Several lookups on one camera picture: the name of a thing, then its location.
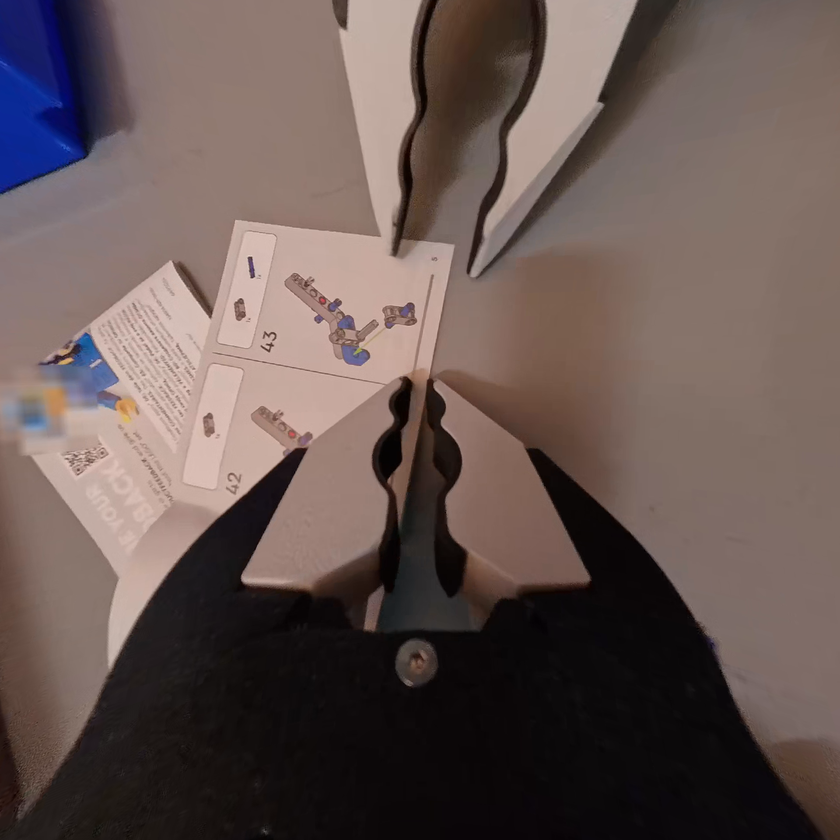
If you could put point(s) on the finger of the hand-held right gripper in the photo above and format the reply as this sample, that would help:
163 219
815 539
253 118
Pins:
571 79
377 98

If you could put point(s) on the lego instruction booklet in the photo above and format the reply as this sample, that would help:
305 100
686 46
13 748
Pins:
328 295

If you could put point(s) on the blue storage bin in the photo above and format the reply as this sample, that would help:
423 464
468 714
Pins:
33 98

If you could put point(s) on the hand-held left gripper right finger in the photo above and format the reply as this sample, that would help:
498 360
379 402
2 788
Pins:
518 525

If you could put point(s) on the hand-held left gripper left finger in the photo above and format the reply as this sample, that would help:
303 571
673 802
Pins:
321 518

